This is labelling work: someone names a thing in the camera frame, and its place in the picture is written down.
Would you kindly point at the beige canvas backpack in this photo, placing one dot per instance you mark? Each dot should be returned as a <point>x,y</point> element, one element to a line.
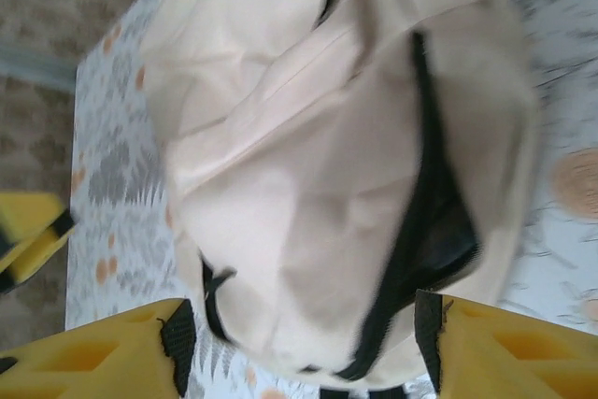
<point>327,161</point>

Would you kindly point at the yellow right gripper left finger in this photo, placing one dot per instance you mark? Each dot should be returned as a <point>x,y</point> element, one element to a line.
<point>93,361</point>

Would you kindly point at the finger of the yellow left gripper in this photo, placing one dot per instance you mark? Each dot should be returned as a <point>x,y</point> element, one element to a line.
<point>28,212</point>
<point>32,259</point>

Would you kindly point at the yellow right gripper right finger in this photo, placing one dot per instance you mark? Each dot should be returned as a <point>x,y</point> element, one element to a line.
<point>514,361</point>

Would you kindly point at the floral tablecloth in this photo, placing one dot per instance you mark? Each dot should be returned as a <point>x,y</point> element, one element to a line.
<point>117,184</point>

